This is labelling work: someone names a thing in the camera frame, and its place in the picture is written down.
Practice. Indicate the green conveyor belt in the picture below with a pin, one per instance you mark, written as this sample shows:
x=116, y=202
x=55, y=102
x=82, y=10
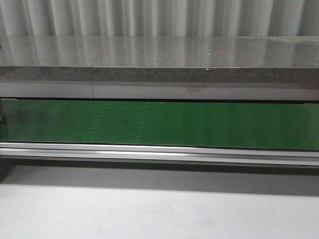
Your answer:
x=234, y=125

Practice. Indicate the white pleated curtain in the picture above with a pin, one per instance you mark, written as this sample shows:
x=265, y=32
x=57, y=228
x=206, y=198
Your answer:
x=160, y=17

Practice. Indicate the aluminium conveyor frame rail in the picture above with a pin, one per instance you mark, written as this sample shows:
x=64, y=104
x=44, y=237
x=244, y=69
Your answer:
x=157, y=154

